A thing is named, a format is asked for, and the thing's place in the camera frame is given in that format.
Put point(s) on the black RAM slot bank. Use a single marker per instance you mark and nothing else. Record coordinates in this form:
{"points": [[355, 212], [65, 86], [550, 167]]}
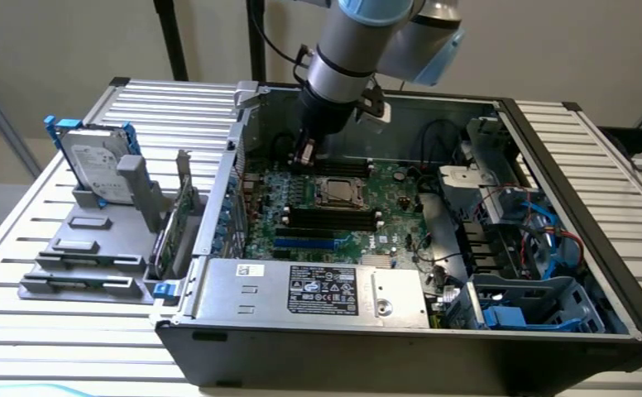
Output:
{"points": [[333, 218], [348, 166]]}

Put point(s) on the blue expansion slot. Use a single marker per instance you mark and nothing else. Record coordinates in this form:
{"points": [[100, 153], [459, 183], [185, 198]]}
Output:
{"points": [[304, 243]]}

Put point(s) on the silver power supply unit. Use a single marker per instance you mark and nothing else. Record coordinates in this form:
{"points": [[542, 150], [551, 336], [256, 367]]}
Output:
{"points": [[276, 293]]}

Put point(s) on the silver hard disk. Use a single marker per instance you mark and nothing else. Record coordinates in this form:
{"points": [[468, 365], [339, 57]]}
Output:
{"points": [[97, 165]]}

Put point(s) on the green graphics card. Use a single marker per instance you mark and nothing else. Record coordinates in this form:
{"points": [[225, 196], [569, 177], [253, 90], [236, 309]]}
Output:
{"points": [[177, 223]]}

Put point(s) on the black open PC case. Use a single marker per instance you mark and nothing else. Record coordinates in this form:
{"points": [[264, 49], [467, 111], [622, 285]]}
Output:
{"points": [[353, 355]]}

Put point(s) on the grey metal frame post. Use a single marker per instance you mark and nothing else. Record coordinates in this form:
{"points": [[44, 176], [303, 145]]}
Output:
{"points": [[1, 120]]}

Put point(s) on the grey metal disk bay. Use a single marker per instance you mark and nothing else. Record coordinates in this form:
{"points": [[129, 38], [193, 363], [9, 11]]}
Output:
{"points": [[486, 173]]}

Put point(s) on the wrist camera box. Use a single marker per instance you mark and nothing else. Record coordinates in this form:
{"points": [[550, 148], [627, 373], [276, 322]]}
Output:
{"points": [[375, 108]]}

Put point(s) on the black expansion slot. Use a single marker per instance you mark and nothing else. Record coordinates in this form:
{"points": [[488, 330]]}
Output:
{"points": [[304, 232]]}

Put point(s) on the blue plastic drive bay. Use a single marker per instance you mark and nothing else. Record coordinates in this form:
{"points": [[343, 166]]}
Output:
{"points": [[542, 302]]}

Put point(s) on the blue disk caddy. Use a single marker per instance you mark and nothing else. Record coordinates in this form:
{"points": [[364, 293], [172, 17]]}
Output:
{"points": [[133, 140]]}

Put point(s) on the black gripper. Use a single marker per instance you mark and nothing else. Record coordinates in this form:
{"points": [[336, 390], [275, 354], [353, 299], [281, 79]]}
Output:
{"points": [[325, 116]]}

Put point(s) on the black box on floor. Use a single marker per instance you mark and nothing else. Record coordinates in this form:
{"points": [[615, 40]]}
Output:
{"points": [[627, 138]]}

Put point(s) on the silver case corner latch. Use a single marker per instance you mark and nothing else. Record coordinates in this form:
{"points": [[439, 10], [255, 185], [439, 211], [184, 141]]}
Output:
{"points": [[248, 94]]}

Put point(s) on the black stand pole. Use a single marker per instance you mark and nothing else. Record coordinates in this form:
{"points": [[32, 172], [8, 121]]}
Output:
{"points": [[255, 49], [170, 37]]}

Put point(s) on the green motherboard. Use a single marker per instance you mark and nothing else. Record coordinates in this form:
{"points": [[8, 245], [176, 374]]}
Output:
{"points": [[392, 215]]}

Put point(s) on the CPU socket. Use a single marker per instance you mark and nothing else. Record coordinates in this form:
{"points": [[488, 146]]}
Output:
{"points": [[340, 192]]}

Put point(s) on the grey parts rack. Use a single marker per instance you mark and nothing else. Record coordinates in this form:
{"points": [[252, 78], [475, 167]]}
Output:
{"points": [[94, 244]]}

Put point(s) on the blue case latch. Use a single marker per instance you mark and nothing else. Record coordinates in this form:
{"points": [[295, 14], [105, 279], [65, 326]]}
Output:
{"points": [[166, 289]]}

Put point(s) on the small silver heat sink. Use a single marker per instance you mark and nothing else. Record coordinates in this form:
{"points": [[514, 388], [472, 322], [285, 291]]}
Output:
{"points": [[376, 261]]}

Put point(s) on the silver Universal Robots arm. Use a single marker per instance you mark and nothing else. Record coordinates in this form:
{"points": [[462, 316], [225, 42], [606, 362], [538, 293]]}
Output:
{"points": [[348, 45]]}

